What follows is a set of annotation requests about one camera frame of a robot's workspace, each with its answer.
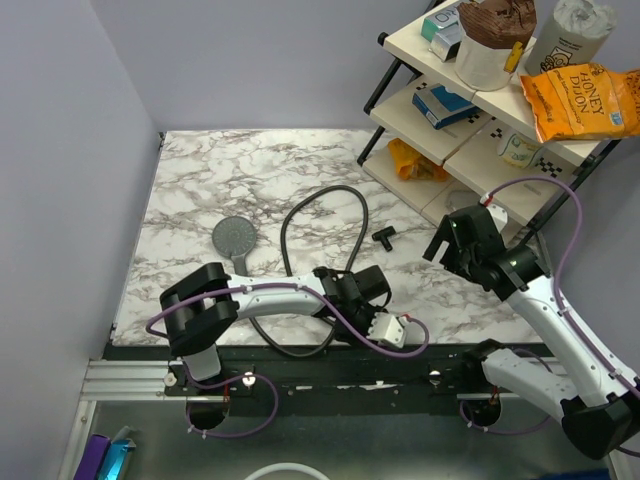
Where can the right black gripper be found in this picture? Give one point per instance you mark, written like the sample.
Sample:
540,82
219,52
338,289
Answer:
444,231

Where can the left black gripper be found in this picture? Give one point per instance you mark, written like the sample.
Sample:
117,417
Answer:
355,338

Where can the black T-shaped fitting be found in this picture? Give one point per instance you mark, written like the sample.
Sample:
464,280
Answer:
383,236

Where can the grey shower head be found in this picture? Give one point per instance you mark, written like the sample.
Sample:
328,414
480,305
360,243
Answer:
234,238

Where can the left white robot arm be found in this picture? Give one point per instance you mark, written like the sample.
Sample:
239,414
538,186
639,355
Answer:
199,309

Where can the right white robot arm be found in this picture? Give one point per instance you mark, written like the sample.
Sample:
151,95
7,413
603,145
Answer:
597,400

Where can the orange snack bag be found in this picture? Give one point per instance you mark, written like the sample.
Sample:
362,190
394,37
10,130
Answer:
410,164

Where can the cream three-tier shelf rack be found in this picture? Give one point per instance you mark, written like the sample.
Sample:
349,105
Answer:
467,149

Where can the blue box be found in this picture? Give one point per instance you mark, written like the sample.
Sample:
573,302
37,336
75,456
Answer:
442,107

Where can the white round rim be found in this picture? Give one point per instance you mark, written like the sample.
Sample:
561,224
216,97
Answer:
287,467

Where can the yellow clip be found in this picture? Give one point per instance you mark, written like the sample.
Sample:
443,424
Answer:
514,57

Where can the silver small box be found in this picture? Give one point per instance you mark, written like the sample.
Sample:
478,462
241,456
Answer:
446,42

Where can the orange honey dijon bag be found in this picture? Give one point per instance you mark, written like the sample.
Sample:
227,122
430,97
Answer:
583,102

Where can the white cup brown lid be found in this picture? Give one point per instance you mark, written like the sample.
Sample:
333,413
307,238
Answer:
489,31

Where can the teal small box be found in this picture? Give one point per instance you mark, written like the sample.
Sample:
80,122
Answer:
439,20

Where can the grey cylindrical canister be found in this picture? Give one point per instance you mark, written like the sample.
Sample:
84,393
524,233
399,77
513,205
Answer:
572,35

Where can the purple box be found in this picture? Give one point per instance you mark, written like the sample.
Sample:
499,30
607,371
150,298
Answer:
92,459

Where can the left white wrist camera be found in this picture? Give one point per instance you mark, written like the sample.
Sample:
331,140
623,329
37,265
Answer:
388,330

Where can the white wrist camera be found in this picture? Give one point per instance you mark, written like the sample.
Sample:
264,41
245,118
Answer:
388,330
498,214

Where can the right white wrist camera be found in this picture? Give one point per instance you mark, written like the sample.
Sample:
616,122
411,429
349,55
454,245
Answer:
498,214

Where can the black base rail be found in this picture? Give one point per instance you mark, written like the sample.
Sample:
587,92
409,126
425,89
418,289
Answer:
344,381

